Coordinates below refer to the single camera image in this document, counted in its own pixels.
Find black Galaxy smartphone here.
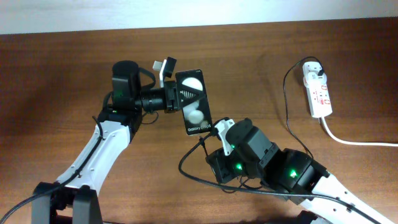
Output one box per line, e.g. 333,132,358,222
175,69,213,136

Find black charger cable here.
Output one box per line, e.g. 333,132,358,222
198,55,325,159

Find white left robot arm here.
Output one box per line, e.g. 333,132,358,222
32,57,212,223

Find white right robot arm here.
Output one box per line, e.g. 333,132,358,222
206,118,390,223

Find white charger adapter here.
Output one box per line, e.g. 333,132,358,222
302,62,327,88

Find white power strip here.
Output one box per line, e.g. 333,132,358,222
306,84,333,118

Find white power strip cord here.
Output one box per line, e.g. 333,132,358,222
319,116,398,147

